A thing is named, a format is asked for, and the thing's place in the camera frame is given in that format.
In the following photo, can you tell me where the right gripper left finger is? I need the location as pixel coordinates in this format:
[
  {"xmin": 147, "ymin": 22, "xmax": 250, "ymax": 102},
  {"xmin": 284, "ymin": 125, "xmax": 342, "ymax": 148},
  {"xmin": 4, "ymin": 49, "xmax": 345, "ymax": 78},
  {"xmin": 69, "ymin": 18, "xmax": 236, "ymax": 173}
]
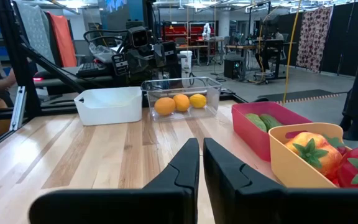
[{"xmin": 28, "ymin": 138, "xmax": 201, "ymax": 224}]

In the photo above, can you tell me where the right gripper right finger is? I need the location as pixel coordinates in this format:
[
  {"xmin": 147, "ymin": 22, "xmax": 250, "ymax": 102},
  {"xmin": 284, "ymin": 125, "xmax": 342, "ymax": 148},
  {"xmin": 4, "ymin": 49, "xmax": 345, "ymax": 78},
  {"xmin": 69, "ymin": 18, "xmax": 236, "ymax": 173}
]
[{"xmin": 203, "ymin": 138, "xmax": 358, "ymax": 224}]

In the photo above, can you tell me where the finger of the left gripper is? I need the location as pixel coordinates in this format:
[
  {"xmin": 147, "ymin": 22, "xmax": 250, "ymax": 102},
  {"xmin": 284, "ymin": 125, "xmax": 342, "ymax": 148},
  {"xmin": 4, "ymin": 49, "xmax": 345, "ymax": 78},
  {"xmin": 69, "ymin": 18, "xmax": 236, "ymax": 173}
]
[
  {"xmin": 153, "ymin": 43, "xmax": 167, "ymax": 68},
  {"xmin": 112, "ymin": 52, "xmax": 129, "ymax": 77}
]

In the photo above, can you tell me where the orange toy fruit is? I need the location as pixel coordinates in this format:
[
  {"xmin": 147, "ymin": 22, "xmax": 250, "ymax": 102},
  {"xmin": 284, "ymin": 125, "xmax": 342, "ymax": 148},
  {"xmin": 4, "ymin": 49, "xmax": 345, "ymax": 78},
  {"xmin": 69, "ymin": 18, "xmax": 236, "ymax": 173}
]
[
  {"xmin": 172, "ymin": 93, "xmax": 191, "ymax": 113},
  {"xmin": 154, "ymin": 96, "xmax": 177, "ymax": 116}
]

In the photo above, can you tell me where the yellow toy lemon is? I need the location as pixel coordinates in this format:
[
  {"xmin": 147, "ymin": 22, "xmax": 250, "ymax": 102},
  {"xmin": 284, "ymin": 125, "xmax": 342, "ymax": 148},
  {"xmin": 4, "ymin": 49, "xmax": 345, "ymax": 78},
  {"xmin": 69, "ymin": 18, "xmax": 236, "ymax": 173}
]
[{"xmin": 188, "ymin": 93, "xmax": 208, "ymax": 109}]

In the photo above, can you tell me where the light green toy cucumber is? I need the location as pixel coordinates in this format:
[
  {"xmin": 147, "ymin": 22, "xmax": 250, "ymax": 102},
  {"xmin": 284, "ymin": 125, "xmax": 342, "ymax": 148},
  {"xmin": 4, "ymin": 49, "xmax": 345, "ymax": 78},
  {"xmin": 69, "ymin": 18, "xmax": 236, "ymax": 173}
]
[{"xmin": 245, "ymin": 113, "xmax": 269, "ymax": 133}]

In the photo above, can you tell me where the dark green toy cucumber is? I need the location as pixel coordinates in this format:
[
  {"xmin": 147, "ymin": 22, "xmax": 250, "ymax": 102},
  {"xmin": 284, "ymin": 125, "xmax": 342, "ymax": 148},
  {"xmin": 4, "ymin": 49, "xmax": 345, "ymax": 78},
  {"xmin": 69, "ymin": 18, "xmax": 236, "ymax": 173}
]
[{"xmin": 259, "ymin": 113, "xmax": 283, "ymax": 131}]

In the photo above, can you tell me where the clear plastic bag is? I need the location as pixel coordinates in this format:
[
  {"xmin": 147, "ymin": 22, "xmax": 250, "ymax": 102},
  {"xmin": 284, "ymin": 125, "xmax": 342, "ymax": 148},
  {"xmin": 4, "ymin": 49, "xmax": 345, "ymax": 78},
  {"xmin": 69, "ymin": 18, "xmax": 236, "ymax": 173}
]
[{"xmin": 88, "ymin": 42, "xmax": 116, "ymax": 63}]

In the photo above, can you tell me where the white bucket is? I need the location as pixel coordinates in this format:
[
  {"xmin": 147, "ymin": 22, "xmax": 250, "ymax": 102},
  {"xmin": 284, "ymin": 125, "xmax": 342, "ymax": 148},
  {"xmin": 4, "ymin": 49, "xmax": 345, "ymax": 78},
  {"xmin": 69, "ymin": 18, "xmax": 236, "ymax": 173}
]
[{"xmin": 180, "ymin": 50, "xmax": 193, "ymax": 71}]

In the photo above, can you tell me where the red shelving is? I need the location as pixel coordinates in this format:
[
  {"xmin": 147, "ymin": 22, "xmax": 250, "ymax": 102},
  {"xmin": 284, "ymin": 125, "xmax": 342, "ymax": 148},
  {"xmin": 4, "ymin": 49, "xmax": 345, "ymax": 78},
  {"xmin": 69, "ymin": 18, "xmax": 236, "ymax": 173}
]
[{"xmin": 162, "ymin": 22, "xmax": 216, "ymax": 43}]

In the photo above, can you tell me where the black keyboard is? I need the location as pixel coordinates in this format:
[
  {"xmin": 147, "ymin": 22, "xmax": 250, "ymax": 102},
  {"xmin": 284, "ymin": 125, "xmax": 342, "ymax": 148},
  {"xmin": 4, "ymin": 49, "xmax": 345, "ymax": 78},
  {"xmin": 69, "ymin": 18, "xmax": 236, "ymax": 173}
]
[{"xmin": 76, "ymin": 62, "xmax": 111, "ymax": 78}]

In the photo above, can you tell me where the white plastic bin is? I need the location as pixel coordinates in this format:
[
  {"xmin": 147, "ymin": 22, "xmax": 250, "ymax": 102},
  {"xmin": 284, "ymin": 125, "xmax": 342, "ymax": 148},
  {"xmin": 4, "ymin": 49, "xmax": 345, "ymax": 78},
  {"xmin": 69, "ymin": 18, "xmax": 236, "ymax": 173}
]
[{"xmin": 73, "ymin": 86, "xmax": 144, "ymax": 126}]

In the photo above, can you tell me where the white robot figure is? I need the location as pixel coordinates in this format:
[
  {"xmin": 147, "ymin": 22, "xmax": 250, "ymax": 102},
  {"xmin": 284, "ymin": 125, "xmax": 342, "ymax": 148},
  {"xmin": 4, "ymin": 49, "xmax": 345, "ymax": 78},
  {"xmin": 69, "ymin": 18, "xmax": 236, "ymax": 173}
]
[{"xmin": 202, "ymin": 22, "xmax": 211, "ymax": 40}]

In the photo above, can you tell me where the yellow plastic basket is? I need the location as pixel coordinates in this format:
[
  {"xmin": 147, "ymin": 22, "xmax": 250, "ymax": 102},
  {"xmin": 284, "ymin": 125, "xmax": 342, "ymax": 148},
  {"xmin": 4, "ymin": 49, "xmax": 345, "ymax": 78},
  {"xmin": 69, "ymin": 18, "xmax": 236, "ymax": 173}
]
[{"xmin": 268, "ymin": 122, "xmax": 352, "ymax": 189}]

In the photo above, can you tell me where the pink plastic basket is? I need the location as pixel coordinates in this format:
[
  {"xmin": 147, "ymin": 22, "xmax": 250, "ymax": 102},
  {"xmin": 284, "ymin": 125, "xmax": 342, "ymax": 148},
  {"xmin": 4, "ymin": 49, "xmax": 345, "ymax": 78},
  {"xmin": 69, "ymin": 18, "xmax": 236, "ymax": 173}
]
[{"xmin": 231, "ymin": 101, "xmax": 313, "ymax": 162}]

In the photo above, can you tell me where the orange cloth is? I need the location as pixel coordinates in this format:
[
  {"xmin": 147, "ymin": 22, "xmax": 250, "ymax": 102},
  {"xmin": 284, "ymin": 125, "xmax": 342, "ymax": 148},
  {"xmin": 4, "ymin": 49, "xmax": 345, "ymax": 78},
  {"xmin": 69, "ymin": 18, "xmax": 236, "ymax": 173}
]
[{"xmin": 47, "ymin": 11, "xmax": 78, "ymax": 68}]

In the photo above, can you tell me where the clear plastic bin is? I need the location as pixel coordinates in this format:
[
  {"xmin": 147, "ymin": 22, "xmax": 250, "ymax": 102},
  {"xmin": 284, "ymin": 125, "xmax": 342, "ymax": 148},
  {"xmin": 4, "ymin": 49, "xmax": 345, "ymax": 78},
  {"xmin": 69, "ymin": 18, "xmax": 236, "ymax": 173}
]
[{"xmin": 140, "ymin": 77, "xmax": 223, "ymax": 122}]

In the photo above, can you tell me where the black computer tower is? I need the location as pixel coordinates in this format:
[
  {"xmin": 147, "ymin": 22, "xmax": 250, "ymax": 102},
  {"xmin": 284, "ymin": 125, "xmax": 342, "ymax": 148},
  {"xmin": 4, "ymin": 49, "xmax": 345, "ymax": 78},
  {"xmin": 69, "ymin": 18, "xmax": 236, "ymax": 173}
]
[{"xmin": 223, "ymin": 55, "xmax": 245, "ymax": 80}]

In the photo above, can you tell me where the grey patterned cloth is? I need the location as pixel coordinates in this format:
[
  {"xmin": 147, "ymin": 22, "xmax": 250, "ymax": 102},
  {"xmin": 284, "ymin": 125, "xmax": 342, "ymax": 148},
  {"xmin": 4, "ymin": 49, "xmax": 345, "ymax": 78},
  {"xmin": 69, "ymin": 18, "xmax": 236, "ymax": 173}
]
[{"xmin": 13, "ymin": 0, "xmax": 55, "ymax": 65}]

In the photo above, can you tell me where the black striped floor mat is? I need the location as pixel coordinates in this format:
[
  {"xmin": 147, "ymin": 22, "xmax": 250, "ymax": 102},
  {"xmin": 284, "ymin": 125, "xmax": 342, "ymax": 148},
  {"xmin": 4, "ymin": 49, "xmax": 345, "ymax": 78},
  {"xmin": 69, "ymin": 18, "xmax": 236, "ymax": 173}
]
[{"xmin": 257, "ymin": 89, "xmax": 347, "ymax": 105}]

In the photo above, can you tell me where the maroon floral curtain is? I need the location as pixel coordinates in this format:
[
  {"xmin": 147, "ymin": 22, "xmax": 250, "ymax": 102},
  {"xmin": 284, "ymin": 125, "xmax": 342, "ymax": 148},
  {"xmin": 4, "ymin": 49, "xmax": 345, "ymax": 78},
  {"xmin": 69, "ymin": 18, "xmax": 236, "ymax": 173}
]
[{"xmin": 295, "ymin": 6, "xmax": 334, "ymax": 74}]

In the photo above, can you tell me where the black partition curtain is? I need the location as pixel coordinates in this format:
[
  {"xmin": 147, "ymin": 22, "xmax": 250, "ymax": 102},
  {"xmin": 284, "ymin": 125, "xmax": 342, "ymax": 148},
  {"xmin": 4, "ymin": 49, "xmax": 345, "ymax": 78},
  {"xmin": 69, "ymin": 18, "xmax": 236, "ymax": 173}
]
[{"xmin": 318, "ymin": 0, "xmax": 358, "ymax": 77}]

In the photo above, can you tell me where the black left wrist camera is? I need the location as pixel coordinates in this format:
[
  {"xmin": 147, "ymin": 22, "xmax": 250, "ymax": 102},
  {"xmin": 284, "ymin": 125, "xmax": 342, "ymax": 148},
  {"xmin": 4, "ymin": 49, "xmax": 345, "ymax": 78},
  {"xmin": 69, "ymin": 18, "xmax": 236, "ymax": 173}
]
[{"xmin": 127, "ymin": 26, "xmax": 151, "ymax": 48}]

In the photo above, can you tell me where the black camera cable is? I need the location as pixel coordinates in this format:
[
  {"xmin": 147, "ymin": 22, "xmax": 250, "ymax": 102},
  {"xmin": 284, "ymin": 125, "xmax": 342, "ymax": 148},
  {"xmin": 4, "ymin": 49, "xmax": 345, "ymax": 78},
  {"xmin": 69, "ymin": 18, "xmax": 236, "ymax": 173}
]
[{"xmin": 83, "ymin": 29, "xmax": 130, "ymax": 44}]

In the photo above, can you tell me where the black rig frame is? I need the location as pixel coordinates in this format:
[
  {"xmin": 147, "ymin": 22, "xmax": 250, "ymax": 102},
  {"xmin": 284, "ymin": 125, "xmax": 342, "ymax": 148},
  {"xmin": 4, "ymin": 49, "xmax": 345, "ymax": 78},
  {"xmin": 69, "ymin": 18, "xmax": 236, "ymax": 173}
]
[{"xmin": 0, "ymin": 0, "xmax": 88, "ymax": 155}]

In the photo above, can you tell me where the silver metal bracket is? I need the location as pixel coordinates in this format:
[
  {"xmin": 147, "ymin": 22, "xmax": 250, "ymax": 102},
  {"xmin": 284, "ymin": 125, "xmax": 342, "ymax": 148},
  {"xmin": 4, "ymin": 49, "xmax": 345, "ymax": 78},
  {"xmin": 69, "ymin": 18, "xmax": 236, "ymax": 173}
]
[{"xmin": 9, "ymin": 86, "xmax": 27, "ymax": 131}]

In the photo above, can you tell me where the yellow hanging cable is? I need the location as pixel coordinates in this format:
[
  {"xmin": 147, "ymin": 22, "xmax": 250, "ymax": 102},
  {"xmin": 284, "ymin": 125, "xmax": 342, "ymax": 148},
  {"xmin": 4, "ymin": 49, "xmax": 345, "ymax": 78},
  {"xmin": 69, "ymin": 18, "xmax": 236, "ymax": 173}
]
[{"xmin": 283, "ymin": 0, "xmax": 303, "ymax": 105}]

